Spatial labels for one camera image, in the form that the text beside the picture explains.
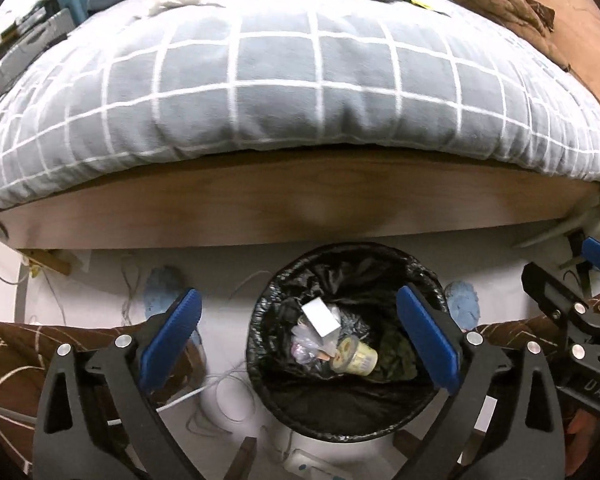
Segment thin white wire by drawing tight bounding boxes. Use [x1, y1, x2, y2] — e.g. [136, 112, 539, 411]
[120, 255, 146, 331]
[187, 367, 261, 433]

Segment blue slipper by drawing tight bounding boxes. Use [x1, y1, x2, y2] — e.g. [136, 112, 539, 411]
[144, 266, 191, 316]
[444, 281, 481, 331]

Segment grey suitcase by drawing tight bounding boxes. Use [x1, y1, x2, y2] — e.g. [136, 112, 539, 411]
[0, 10, 76, 111]

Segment white cardboard box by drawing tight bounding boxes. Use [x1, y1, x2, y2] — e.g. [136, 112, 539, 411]
[301, 299, 341, 339]

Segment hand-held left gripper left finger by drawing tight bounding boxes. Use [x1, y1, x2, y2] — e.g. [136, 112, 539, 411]
[32, 287, 203, 480]

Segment yellow yogurt cup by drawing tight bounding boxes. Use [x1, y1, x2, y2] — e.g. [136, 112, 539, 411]
[330, 337, 379, 377]

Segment wooden chair leg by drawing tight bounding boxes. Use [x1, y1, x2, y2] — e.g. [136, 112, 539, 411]
[222, 435, 258, 480]
[392, 427, 431, 461]

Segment black lined trash bin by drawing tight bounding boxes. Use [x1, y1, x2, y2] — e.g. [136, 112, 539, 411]
[245, 242, 461, 443]

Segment wooden bed frame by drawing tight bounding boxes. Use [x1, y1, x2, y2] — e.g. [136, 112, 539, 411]
[0, 147, 600, 251]

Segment thick white cable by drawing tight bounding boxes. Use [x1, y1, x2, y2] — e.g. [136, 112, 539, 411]
[0, 385, 203, 423]

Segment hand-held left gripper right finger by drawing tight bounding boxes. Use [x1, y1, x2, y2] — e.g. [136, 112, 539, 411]
[395, 284, 566, 480]

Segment person's right leg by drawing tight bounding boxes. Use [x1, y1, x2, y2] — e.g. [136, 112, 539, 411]
[467, 287, 600, 361]

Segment white power strip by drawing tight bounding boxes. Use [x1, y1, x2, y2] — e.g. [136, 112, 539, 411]
[285, 447, 351, 480]

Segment brown fleece jacket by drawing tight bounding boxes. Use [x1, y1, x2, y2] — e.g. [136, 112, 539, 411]
[442, 0, 571, 68]

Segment person's right hand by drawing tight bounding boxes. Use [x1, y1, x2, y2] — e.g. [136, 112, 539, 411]
[566, 407, 600, 478]

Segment wooden headboard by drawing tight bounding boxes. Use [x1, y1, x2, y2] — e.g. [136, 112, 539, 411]
[510, 0, 600, 121]

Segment clear plastic bag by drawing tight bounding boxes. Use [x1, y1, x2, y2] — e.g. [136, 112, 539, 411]
[290, 305, 353, 366]

